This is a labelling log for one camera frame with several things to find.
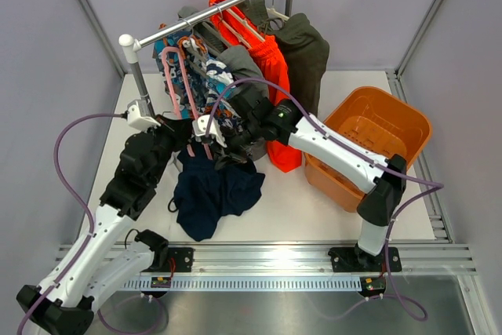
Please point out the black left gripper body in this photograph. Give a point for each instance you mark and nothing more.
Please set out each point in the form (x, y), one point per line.
(166, 138)

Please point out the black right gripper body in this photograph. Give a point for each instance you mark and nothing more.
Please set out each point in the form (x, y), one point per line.
(238, 140)

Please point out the navy blue shorts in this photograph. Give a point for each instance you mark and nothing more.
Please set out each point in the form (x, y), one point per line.
(203, 193)

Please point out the pink plastic hanger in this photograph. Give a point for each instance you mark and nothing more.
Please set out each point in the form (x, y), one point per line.
(186, 82)

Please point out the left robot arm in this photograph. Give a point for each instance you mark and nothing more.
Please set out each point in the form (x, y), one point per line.
(68, 298)

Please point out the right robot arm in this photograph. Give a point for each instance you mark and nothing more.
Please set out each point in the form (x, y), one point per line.
(380, 179)

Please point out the patterned blue orange shorts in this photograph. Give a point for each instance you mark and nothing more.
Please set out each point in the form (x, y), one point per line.
(220, 78)

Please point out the grey shorts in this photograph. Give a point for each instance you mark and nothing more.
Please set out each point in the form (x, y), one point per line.
(237, 60)

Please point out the bright orange shorts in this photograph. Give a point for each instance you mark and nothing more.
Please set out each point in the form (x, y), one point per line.
(238, 28)

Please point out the olive green shorts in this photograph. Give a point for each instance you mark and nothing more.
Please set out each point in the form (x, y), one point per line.
(304, 49)

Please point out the grey hanger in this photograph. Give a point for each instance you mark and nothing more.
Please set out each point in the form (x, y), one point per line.
(207, 33)

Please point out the white hanger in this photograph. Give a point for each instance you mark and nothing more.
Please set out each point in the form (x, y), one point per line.
(274, 11)

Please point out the silver clothes rack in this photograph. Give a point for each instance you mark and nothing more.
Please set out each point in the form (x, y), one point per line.
(131, 46)

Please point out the orange plastic basket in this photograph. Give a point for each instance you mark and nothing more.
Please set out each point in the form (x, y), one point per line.
(378, 122)

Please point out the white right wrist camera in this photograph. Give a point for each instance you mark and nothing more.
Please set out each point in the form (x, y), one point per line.
(206, 130)

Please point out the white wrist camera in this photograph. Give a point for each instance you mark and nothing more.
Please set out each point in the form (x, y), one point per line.
(138, 116)
(206, 130)

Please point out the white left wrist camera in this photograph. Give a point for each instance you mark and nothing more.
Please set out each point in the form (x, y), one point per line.
(138, 116)

